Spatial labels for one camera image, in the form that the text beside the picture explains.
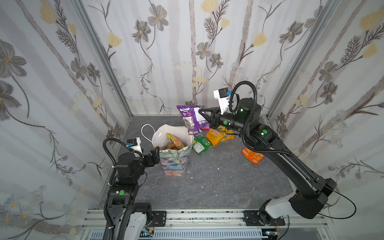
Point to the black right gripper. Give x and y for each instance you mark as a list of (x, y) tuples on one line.
[(214, 118)]

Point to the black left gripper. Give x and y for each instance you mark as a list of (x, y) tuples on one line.
[(153, 157)]

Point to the purple snack packet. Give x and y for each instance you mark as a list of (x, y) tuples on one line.
[(194, 121)]

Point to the green snack packet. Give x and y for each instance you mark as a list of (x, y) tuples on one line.
[(201, 144)]

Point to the floral white paper bag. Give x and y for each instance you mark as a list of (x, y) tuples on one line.
[(174, 162)]

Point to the orange fruit snack packet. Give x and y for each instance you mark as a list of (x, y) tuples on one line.
[(175, 143)]

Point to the orange chips packet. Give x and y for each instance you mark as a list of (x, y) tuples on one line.
[(253, 157)]

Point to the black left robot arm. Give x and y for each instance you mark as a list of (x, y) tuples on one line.
[(126, 219)]

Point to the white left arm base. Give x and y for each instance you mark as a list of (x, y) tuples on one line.
[(141, 216)]

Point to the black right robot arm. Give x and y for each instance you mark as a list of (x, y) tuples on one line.
[(240, 112)]

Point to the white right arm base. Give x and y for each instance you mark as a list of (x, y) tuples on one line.
[(274, 209)]

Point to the yellow candy bag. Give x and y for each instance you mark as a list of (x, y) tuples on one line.
[(221, 134)]

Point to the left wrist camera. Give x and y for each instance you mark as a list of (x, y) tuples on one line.
[(134, 144)]

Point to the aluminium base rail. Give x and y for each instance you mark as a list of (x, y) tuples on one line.
[(232, 224)]

